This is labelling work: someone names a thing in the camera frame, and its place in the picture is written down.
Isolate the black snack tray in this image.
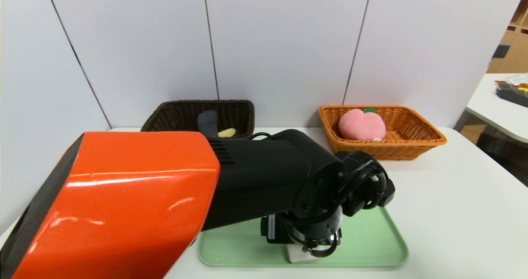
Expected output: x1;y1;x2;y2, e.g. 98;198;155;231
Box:
496;85;528;108

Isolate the pink plush peach toy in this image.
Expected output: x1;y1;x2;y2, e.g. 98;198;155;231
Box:
339;108;387;142

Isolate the light green plastic tray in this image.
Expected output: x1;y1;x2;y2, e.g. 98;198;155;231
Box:
197;205;410;268

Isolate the white rectangular sponge block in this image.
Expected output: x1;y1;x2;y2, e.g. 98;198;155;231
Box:
287;244;326;264

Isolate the black labelled left arm cable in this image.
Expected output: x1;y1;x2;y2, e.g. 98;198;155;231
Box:
303;227;342;258

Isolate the dark brown wicker basket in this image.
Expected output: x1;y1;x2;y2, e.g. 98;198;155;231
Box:
140;100;255;139

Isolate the light wooden shelf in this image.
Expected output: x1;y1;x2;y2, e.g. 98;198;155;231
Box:
487;0;528;74

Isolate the orange wicker basket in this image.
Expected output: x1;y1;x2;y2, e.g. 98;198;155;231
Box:
318;104;448;161

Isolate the white side table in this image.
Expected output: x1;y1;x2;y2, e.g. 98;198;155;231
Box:
466;73;528;143

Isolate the colourful snack packet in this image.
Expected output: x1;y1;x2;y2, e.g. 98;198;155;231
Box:
495;74;528;89

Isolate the dark grey towel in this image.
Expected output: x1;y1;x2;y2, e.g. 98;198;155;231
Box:
197;110;219;138

